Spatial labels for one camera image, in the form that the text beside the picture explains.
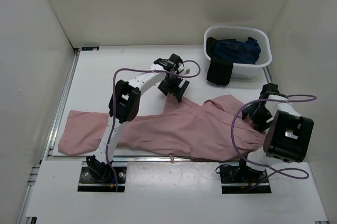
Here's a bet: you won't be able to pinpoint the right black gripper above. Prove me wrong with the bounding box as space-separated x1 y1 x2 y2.
242 100 273 134

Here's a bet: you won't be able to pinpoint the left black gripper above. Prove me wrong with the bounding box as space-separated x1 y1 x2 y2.
157 74 189 101

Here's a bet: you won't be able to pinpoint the pink trousers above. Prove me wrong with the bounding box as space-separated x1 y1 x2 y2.
58 95 265 161

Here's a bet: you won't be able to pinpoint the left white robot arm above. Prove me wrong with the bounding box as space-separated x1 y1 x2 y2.
86 54 190 183

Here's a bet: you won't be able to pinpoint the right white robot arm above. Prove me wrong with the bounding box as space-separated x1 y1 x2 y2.
236 83 314 182

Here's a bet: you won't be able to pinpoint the white plastic basket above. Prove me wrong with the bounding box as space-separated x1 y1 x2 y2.
203 25 272 79

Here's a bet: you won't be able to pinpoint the black garment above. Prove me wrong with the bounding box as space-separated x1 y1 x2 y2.
206 37 233 86

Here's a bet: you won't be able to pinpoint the dark blue garment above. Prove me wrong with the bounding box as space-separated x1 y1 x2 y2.
212 37 262 65

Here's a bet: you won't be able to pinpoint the blue corner label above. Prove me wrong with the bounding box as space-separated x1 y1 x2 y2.
81 46 100 51

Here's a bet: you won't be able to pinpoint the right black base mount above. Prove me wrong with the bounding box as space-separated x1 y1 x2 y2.
215 164 272 195

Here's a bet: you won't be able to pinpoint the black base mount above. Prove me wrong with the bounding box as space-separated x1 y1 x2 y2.
215 164 272 195
77 166 127 192

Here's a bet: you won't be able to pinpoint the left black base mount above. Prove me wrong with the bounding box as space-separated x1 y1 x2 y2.
77 166 127 192

